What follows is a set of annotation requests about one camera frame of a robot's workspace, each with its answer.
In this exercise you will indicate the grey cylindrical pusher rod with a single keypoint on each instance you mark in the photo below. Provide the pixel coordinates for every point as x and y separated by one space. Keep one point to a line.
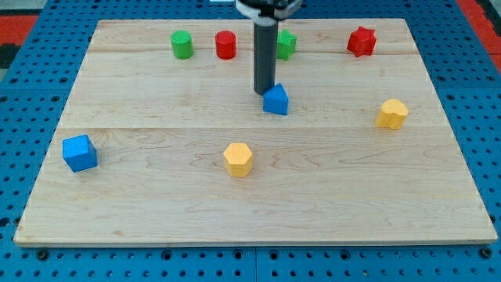
265 50

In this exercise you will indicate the black and white robot mount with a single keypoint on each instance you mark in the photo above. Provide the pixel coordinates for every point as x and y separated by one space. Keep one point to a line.
268 10

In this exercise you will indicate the yellow hexagon block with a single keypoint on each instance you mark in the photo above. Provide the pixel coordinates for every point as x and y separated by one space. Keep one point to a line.
238 159

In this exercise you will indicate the light wooden board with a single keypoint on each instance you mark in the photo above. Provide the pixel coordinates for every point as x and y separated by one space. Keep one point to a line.
324 174

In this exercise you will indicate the green star block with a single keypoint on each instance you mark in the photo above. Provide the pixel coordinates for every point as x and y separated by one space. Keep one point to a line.
286 45

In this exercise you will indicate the red cylinder block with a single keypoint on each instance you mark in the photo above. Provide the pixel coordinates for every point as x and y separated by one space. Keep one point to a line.
225 44

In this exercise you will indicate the blue triangle block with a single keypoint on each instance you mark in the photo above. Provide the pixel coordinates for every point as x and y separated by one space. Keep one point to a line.
275 100

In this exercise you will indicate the green cylinder block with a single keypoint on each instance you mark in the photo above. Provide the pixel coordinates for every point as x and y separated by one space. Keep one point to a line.
181 44

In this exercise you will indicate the red star block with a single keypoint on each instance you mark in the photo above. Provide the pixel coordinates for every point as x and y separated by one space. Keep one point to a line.
362 42

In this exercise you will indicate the yellow heart block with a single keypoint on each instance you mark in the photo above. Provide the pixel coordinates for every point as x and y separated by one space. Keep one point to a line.
392 114

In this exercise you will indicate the blue cube block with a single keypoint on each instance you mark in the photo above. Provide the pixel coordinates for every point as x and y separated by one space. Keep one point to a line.
79 153

